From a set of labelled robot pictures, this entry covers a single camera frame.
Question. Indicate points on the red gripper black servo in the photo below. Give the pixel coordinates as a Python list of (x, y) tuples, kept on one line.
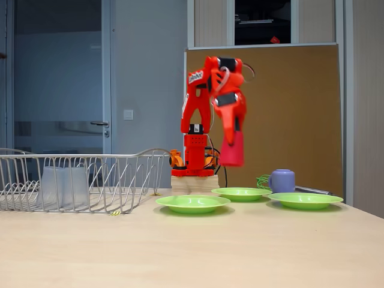
[(230, 115)]

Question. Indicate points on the red plastic cup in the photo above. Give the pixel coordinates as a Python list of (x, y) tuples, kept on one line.
[(232, 153)]

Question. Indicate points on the purple plastic mug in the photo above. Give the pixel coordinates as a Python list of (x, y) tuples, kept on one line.
[(283, 181)]

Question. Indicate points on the grey translucent plastic cup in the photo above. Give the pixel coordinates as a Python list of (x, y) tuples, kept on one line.
[(49, 186), (76, 187)]

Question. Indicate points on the red robot arm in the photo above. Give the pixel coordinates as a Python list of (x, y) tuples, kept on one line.
[(196, 150)]

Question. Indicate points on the brown pin board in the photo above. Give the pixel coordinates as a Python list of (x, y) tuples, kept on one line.
[(285, 120)]

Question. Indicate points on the orange table clamp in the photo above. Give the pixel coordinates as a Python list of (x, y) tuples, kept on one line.
[(177, 160), (210, 163)]

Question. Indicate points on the green plastic plate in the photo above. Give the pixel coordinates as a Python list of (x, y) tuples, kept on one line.
[(304, 200), (241, 193), (192, 202)]

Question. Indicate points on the wooden base block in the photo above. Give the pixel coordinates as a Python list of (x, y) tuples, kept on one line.
[(195, 183)]

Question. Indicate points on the yellow black striped tape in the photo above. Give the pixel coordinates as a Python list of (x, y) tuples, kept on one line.
[(115, 213)]

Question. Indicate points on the grey glass door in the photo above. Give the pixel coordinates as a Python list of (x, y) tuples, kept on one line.
[(60, 75)]

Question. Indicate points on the white slotted rail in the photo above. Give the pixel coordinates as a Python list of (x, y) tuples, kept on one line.
[(256, 21)]

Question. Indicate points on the white light switch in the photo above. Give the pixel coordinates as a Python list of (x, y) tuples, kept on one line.
[(128, 114)]

